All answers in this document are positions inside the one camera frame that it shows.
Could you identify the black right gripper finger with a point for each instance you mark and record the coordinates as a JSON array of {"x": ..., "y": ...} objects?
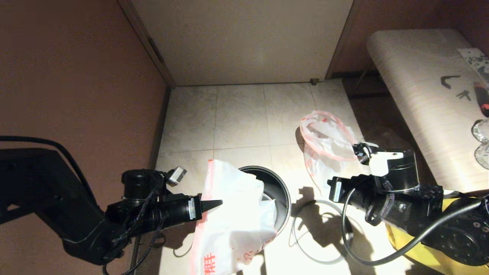
[{"x": 335, "y": 190}]

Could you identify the black and red tool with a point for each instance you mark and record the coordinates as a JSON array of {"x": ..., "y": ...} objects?
[{"x": 483, "y": 101}]

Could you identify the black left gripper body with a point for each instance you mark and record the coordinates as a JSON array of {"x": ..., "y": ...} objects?
[{"x": 153, "y": 214}]

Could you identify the black round trash bin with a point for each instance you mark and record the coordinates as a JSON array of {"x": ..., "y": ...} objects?
[{"x": 277, "y": 187}]

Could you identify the yellow plastic bag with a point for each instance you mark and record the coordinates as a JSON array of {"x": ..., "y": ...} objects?
[{"x": 397, "y": 241}]

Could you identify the new white red-edged trash bag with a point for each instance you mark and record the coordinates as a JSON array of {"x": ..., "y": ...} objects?
[{"x": 229, "y": 214}]

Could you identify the light wood table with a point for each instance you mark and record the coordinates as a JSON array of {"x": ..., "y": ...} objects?
[{"x": 420, "y": 95}]

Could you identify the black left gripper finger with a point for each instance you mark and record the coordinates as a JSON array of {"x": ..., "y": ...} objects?
[
  {"x": 208, "y": 202},
  {"x": 195, "y": 209}
]

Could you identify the white patterned paper sheet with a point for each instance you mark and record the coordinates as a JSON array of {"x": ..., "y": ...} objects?
[{"x": 475, "y": 58}]

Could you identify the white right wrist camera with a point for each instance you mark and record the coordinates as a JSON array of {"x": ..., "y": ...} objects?
[{"x": 380, "y": 164}]

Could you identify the white door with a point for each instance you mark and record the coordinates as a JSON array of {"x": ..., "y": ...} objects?
[{"x": 244, "y": 38}]

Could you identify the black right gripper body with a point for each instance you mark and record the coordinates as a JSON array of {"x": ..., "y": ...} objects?
[{"x": 401, "y": 202}]

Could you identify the clear glass cup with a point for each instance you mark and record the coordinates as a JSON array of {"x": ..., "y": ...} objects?
[
  {"x": 481, "y": 131},
  {"x": 483, "y": 157}
]

